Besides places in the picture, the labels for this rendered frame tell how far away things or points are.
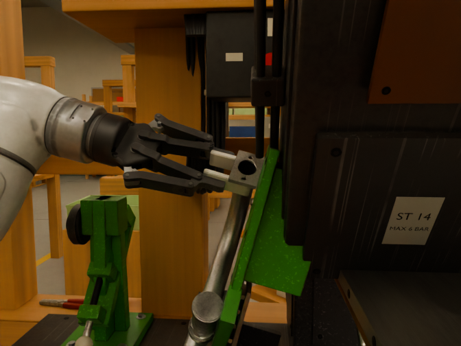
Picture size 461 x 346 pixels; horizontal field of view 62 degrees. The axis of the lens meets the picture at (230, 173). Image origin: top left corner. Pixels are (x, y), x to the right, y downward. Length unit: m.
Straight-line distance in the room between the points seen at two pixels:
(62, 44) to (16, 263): 11.10
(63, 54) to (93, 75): 1.01
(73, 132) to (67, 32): 11.43
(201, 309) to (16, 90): 0.39
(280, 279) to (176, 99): 0.48
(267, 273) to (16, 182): 0.35
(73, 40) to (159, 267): 11.15
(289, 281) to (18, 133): 0.40
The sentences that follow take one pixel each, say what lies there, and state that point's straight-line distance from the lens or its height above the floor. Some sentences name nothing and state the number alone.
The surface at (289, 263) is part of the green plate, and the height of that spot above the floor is 1.14.
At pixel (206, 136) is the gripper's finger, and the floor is 1.28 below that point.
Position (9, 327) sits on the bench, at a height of 0.88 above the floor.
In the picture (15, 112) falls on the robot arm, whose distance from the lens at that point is 0.60.
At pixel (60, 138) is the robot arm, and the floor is 1.28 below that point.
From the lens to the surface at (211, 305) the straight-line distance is 0.48.
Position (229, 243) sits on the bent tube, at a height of 1.11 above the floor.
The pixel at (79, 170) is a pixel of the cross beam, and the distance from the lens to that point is 1.00.
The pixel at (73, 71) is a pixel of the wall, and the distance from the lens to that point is 11.75.
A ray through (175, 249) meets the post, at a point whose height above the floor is 1.03.
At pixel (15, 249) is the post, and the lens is 1.03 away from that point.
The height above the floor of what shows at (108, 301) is 0.99.
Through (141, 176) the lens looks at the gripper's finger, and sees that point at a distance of 0.54.
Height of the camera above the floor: 1.29
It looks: 6 degrees down
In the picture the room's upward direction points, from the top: straight up
